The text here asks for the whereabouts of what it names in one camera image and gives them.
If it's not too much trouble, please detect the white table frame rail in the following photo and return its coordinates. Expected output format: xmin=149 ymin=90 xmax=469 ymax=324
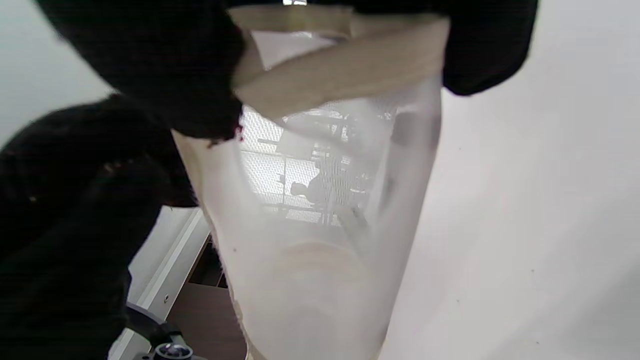
xmin=107 ymin=206 xmax=212 ymax=360

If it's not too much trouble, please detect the person's left hand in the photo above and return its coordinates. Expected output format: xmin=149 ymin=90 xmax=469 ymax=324
xmin=0 ymin=94 xmax=199 ymax=360

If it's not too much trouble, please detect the white mesh bag beige trim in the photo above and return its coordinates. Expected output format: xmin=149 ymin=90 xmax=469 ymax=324
xmin=170 ymin=5 xmax=451 ymax=360

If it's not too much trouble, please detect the person's right hand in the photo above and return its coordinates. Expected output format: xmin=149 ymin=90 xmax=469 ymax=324
xmin=34 ymin=0 xmax=541 ymax=142

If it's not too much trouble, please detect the brown wooden cabinet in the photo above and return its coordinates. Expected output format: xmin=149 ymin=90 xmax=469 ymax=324
xmin=166 ymin=235 xmax=249 ymax=360

